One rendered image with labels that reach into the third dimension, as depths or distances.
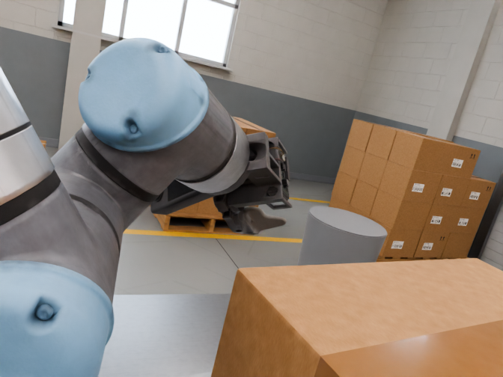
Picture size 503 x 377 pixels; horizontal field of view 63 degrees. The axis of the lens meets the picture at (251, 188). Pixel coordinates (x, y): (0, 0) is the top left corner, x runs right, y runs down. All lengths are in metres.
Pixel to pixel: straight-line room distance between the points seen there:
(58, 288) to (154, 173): 0.14
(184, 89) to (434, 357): 0.21
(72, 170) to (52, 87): 4.95
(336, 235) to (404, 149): 1.42
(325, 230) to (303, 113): 4.02
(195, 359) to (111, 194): 0.43
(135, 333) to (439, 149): 3.10
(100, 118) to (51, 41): 4.95
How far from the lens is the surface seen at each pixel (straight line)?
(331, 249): 2.27
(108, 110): 0.27
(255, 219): 0.52
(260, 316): 0.27
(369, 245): 2.29
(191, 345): 0.70
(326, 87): 6.27
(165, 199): 0.48
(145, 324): 0.73
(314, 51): 6.11
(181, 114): 0.27
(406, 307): 0.32
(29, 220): 0.18
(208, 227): 3.40
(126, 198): 0.30
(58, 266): 0.18
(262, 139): 0.39
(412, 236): 3.69
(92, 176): 0.29
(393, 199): 3.49
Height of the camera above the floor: 1.24
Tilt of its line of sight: 14 degrees down
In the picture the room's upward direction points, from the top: 14 degrees clockwise
